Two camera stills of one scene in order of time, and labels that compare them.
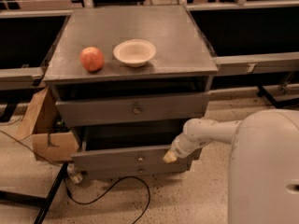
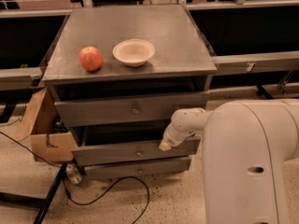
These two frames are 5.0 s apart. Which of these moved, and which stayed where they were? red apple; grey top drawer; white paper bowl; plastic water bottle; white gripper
Moved: white gripper
Stayed: white paper bowl; plastic water bottle; red apple; grey top drawer
